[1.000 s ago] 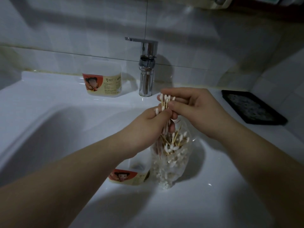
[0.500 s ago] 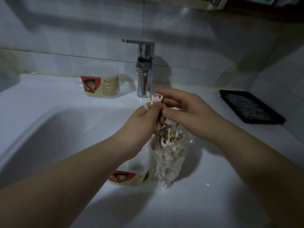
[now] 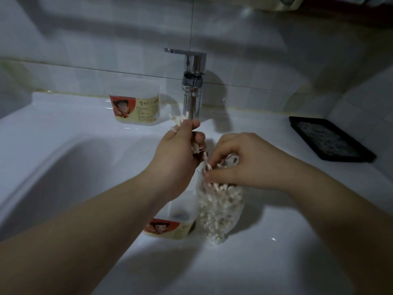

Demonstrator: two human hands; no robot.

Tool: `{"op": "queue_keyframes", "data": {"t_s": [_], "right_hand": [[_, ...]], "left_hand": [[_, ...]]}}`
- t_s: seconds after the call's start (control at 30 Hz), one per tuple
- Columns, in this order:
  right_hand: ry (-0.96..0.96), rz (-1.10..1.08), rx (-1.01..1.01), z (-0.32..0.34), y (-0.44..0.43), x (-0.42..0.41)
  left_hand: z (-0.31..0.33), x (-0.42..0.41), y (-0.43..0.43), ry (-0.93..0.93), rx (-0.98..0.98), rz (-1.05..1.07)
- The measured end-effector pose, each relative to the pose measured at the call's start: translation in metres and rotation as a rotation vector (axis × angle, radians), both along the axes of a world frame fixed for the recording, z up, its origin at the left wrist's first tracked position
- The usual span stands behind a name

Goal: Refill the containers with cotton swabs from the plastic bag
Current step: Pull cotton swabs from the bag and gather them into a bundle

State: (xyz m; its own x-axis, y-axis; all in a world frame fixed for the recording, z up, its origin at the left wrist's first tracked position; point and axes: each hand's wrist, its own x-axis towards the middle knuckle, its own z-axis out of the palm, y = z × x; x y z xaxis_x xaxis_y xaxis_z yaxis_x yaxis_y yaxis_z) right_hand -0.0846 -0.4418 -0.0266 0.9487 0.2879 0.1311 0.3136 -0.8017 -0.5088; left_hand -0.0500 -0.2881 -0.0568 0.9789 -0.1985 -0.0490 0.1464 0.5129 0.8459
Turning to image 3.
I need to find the person's right hand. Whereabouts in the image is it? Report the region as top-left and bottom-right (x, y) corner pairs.
(204, 132), (296, 191)

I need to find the person's left hand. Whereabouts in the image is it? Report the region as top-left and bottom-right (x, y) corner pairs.
(144, 119), (207, 201)

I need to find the handful of cotton swabs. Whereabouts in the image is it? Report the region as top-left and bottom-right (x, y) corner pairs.
(168, 112), (201, 157)

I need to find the clear plastic bag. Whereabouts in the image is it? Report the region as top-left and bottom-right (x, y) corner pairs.
(195, 153), (247, 245)

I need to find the person's left forearm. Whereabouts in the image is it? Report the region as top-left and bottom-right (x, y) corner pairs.
(0, 169), (182, 295)

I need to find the person's right forearm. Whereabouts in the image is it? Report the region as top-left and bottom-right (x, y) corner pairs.
(286, 159), (393, 295)

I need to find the pile of cotton swabs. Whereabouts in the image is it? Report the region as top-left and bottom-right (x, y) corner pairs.
(198, 154), (245, 245)

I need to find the chrome faucet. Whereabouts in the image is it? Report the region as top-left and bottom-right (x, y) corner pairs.
(164, 48), (207, 120)

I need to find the clear labelled plastic container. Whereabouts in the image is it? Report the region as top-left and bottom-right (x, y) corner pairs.
(109, 77), (161, 126)
(143, 192), (199, 241)

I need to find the black soap tray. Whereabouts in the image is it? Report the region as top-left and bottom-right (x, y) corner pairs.
(289, 116), (377, 163)

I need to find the white ceramic sink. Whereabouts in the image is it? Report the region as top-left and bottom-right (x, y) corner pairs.
(0, 91), (393, 295)

